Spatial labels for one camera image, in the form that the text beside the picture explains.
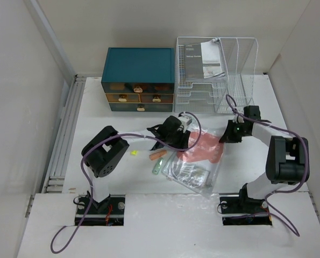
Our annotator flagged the grey Canon setup guide booklet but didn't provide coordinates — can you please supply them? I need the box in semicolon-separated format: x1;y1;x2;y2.
183;38;226;80

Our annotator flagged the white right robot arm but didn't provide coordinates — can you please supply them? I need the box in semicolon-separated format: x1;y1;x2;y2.
219;105;310;214

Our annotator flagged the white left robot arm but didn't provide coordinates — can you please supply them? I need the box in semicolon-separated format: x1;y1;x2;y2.
81;115;192;214

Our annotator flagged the orange translucent capsule tube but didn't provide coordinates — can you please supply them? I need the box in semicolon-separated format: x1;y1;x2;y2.
149;150;167;161

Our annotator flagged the green translucent capsule tube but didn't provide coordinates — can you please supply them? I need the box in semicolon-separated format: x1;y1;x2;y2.
152;158;163;175

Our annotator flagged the teal drawer organizer box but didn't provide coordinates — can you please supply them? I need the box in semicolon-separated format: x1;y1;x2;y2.
101;47;175;112

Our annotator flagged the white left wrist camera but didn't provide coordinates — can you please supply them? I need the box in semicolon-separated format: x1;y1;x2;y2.
178;113;192;132

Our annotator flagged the white wire mesh file rack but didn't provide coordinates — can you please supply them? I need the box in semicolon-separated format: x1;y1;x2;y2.
174;37;258;114

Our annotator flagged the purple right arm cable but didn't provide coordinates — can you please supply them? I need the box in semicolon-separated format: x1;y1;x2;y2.
225;94;311;237

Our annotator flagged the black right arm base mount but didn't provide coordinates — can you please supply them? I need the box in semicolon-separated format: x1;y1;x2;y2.
218;194;272;226

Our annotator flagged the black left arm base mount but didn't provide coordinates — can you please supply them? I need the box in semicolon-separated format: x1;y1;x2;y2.
73;192;126;226

